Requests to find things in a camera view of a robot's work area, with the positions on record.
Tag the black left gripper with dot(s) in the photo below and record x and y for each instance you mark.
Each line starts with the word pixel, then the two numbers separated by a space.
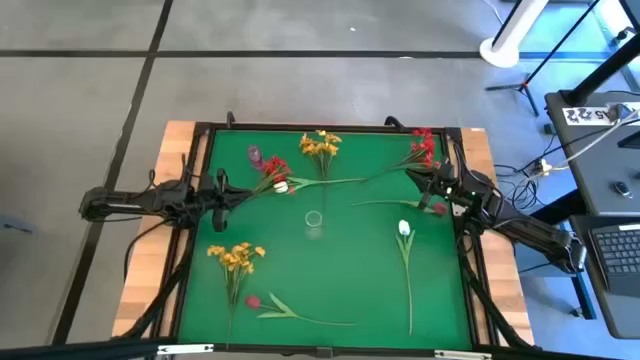
pixel 215 195

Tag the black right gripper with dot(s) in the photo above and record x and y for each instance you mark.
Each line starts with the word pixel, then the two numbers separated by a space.
pixel 445 182

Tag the red artificial tulip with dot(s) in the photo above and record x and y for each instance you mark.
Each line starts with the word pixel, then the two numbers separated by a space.
pixel 253 301
pixel 440 208

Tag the red artificial flower bunch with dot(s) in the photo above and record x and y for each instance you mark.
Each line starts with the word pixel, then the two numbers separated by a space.
pixel 275 167
pixel 425 147

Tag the white artificial tulip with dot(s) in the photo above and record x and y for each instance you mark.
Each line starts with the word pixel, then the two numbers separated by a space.
pixel 404 227
pixel 281 187

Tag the yellow artificial flower bunch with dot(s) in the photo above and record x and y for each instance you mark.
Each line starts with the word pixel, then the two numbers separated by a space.
pixel 320 147
pixel 235 257

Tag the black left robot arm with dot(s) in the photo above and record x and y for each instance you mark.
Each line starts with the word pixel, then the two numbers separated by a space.
pixel 130 200

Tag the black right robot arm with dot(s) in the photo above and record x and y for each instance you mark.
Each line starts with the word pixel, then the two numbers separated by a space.
pixel 530 232

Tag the small purple glass vase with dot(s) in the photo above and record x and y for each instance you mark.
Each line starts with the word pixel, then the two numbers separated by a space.
pixel 255 156

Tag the clear glass vase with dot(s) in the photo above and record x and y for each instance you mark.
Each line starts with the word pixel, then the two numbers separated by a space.
pixel 314 232

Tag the green table mat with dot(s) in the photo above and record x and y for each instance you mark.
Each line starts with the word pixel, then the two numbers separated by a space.
pixel 350 280

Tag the white power strip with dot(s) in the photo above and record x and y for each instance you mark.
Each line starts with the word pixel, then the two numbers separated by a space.
pixel 545 166

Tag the black tripod stand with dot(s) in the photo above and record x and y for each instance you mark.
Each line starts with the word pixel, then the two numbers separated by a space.
pixel 525 87

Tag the white round pole base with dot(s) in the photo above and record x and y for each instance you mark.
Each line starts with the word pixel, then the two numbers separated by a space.
pixel 505 47

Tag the grey desk with label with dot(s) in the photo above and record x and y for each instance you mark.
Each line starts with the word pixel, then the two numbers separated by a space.
pixel 590 165

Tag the white paper label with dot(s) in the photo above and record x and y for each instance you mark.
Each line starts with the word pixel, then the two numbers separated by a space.
pixel 585 116

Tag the black clamp block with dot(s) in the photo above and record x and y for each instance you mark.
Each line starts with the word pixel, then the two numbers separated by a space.
pixel 324 352

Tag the blue desk leg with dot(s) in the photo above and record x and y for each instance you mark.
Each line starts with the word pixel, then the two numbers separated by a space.
pixel 582 295

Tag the black key fob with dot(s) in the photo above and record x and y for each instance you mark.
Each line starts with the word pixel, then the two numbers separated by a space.
pixel 622 189

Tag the dark keyboard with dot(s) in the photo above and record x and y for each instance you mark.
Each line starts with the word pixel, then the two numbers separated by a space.
pixel 620 255

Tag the grey desk with keyboard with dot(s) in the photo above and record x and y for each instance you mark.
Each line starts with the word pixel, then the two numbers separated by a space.
pixel 600 310

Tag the black frame hook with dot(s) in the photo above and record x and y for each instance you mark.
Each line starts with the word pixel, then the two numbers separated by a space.
pixel 230 119
pixel 395 121

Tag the black metal table frame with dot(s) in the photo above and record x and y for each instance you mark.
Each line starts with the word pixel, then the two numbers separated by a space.
pixel 325 126

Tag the black diagonal frame strut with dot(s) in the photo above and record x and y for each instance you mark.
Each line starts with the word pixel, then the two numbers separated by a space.
pixel 160 295
pixel 490 305

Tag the silver metal bracket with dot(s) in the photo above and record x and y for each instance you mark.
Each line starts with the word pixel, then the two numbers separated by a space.
pixel 462 355
pixel 185 348

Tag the black slanted stand post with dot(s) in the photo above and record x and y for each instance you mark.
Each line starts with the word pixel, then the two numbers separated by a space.
pixel 605 70

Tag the black aluminium rail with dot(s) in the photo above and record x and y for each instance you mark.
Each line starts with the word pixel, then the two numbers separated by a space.
pixel 75 349

